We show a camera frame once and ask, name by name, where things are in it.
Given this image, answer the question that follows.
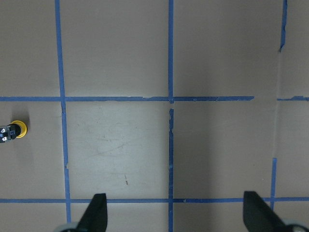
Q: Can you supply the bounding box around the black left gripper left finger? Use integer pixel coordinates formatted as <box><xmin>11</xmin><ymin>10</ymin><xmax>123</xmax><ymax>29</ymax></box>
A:
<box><xmin>76</xmin><ymin>193</ymin><xmax>108</xmax><ymax>232</ymax></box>

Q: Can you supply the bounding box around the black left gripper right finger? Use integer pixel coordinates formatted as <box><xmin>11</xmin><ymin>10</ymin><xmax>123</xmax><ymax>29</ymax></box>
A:
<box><xmin>243</xmin><ymin>191</ymin><xmax>286</xmax><ymax>232</ymax></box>

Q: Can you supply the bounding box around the yellow push button switch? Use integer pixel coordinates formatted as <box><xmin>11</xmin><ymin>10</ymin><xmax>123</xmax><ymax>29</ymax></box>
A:
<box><xmin>0</xmin><ymin>120</ymin><xmax>28</xmax><ymax>144</ymax></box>

